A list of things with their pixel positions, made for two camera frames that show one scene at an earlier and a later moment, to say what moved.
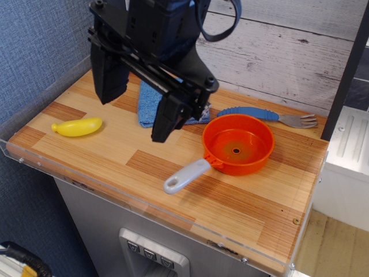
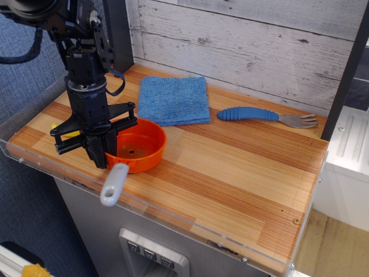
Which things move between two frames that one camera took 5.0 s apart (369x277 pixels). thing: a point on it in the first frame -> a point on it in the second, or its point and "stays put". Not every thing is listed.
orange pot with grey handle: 233,145 -> 138,148
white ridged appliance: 342,191 stays put
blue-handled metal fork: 302,120 stays put
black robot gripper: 155,41 -> 86,88
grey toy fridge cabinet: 123,240 stays put
